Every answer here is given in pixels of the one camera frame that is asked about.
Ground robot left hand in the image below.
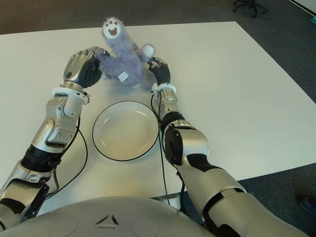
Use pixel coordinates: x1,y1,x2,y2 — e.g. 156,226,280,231
63,46,111,89

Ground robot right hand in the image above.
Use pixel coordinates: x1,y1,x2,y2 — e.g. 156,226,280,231
148,57,172,86

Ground purple plush bunny doll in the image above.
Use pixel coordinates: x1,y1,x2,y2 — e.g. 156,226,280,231
95,16,156,89

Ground white plate black rim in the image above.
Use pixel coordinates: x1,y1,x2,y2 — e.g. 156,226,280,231
92,100,159,161

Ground black office chair base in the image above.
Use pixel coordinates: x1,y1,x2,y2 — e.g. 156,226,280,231
233,0,269,18

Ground white table leg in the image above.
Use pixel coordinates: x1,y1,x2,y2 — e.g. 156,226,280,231
148,192,183,211

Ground silver robot torso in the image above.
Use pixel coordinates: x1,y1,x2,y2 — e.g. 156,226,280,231
0,196,213,237

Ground dark shoe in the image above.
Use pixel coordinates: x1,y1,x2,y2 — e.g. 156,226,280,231
295,189,316,212

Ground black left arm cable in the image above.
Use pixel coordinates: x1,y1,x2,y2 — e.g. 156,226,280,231
46,117,89,198

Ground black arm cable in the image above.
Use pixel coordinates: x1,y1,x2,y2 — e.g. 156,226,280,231
46,117,89,198
150,92,171,205

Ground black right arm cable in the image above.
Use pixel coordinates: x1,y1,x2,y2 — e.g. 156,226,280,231
150,92,171,205

